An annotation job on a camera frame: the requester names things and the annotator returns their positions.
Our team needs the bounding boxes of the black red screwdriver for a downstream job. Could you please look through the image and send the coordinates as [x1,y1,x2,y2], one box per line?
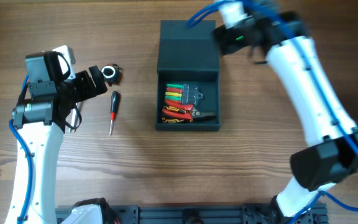
[109,91,121,136]

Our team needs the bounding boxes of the orange black pliers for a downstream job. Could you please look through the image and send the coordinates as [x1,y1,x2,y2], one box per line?
[161,106,186,123]

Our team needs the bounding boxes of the clear precision screwdriver set case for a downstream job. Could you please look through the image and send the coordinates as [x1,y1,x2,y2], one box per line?
[165,83,203,105]

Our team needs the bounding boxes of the dark teal hinged box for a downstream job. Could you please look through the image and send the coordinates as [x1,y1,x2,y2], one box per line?
[155,20,221,131]

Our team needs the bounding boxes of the red handled wire stripper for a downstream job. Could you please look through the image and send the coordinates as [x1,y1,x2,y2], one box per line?
[162,100,216,122]

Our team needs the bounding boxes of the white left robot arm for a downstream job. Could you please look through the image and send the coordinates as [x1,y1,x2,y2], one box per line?
[5,45,108,223]

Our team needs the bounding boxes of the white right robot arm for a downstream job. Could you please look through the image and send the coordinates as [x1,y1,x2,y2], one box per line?
[214,11,358,223]

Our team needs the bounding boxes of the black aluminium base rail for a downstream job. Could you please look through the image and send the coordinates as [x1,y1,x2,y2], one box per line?
[52,201,329,224]

